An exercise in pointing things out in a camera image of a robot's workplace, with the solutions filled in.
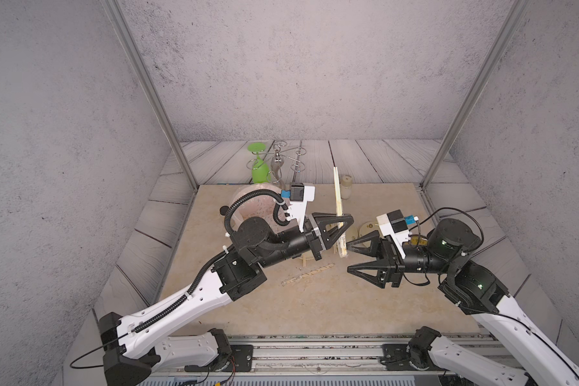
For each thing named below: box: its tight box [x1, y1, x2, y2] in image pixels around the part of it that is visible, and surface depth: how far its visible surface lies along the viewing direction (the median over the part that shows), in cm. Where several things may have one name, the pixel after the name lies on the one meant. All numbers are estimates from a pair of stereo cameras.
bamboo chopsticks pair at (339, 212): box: [332, 166, 345, 256], surface depth 49 cm
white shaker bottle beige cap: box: [340, 174, 353, 200], surface depth 113 cm
